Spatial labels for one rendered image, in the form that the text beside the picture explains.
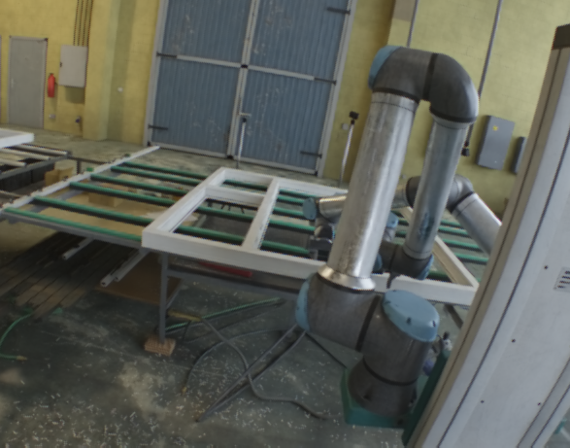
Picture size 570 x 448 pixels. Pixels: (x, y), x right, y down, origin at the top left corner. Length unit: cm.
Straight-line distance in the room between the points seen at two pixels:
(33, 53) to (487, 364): 1012
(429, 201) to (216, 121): 731
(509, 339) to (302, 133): 731
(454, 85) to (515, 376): 64
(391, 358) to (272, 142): 726
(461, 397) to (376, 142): 59
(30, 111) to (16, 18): 220
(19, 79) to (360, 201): 998
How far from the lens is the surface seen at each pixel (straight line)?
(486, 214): 134
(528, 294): 79
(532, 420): 105
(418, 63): 89
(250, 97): 797
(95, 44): 886
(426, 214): 104
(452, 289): 167
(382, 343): 89
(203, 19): 834
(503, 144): 886
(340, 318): 89
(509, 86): 909
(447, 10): 867
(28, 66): 1031
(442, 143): 94
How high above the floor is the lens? 156
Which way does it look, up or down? 17 degrees down
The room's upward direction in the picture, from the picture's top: 11 degrees clockwise
